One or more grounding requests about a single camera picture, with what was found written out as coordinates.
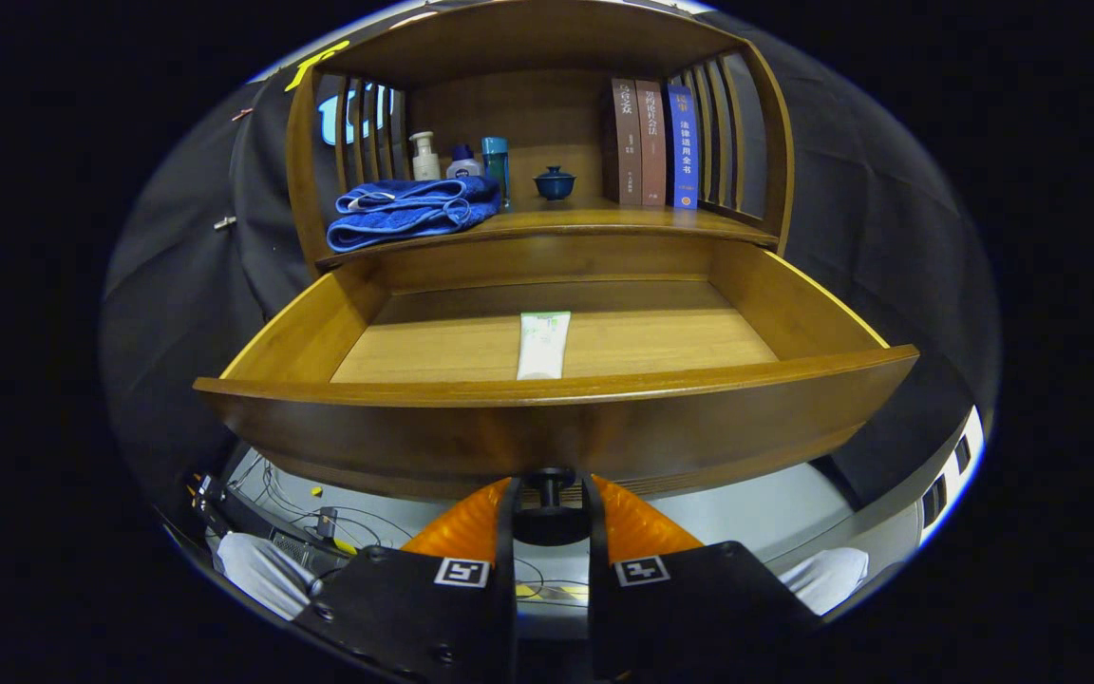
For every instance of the blue book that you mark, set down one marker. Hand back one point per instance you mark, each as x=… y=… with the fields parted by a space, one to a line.
x=683 y=142

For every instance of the wooden cabinet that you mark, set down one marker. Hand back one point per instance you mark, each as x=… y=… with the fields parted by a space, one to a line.
x=528 y=104

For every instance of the dark brown book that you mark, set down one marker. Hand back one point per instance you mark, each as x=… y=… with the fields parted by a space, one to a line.
x=627 y=142

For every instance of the white and green tube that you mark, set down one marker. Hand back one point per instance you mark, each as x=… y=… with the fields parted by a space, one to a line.
x=543 y=347

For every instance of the white bottle with blue cap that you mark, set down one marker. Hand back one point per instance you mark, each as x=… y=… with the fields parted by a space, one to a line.
x=462 y=168

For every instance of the reddish brown book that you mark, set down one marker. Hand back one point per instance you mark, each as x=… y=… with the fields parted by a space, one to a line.
x=652 y=142

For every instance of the clear blue bottle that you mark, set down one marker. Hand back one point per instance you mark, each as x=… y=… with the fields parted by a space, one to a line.
x=496 y=166

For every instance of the white pump bottle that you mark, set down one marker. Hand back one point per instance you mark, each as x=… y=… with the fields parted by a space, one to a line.
x=425 y=166

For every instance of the dark blue lidded teacup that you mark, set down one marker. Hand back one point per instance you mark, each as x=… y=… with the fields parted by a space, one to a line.
x=555 y=185

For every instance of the black power strip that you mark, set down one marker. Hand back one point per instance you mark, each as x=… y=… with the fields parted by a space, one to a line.
x=253 y=518

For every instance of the blue folded towel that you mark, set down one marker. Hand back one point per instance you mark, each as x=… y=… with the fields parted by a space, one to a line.
x=405 y=214

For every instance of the white slotted panel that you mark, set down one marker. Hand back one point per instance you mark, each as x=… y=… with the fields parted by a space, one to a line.
x=972 y=465

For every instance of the wooden drawer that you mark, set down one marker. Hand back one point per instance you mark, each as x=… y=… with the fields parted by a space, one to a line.
x=509 y=437

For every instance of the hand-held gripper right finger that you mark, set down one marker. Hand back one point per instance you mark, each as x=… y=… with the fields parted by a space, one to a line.
x=596 y=541

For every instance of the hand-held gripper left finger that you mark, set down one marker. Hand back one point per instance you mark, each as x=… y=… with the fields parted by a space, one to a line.
x=507 y=541

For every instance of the wooden countertop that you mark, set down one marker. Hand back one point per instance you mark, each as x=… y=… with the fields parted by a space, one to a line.
x=585 y=220

